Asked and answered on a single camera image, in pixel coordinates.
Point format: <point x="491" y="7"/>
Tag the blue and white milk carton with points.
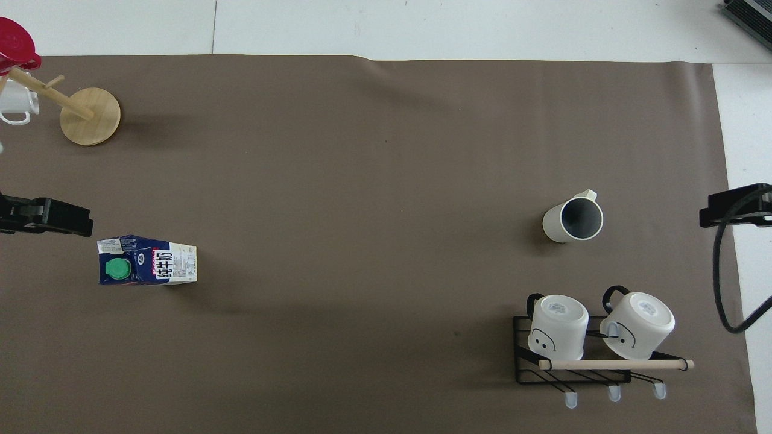
<point x="151" y="265"/>

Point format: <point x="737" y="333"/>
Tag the red cup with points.
<point x="15" y="45"/>

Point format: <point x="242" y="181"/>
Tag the cream jug with grey inside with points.
<point x="553" y="226"/>

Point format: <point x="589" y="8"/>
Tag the wooden mug tree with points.
<point x="90" y="117"/>

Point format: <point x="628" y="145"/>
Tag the black stand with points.
<point x="739" y="204"/>
<point x="60" y="218"/>

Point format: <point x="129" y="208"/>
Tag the plain white mug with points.
<point x="15" y="99"/>

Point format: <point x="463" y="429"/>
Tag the dark grey box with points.
<point x="754" y="13"/>

